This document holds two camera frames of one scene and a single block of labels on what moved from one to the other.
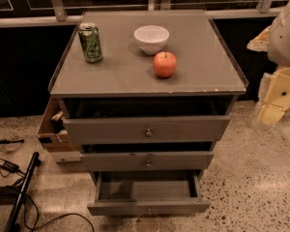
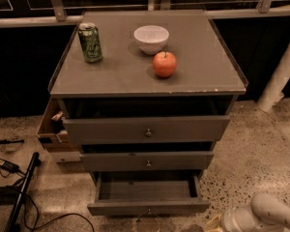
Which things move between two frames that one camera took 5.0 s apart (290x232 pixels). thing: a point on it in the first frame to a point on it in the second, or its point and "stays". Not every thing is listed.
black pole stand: x=14 y=223 stays
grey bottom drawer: x=148 y=193 stays
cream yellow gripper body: x=285 y=43 to x=228 y=218
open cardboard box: x=52 y=131 stays
